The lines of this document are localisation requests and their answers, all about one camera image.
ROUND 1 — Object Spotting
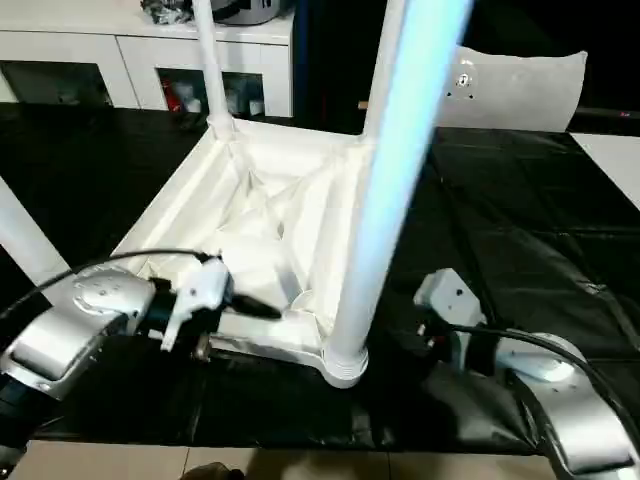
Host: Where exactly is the black cabinet with gold label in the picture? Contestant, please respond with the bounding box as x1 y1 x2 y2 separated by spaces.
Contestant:
290 0 640 131

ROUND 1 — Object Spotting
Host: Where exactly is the white flat board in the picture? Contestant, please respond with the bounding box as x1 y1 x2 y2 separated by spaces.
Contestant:
572 132 640 211

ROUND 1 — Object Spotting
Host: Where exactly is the grey cushion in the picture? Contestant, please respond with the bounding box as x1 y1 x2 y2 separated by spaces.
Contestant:
435 45 589 133

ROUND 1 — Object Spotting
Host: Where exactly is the dark round appliance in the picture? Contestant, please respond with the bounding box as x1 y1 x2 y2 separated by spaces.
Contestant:
140 0 293 27

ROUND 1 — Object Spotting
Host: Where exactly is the white glass-door cabinet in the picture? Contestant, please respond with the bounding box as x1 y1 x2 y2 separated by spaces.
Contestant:
0 0 295 119

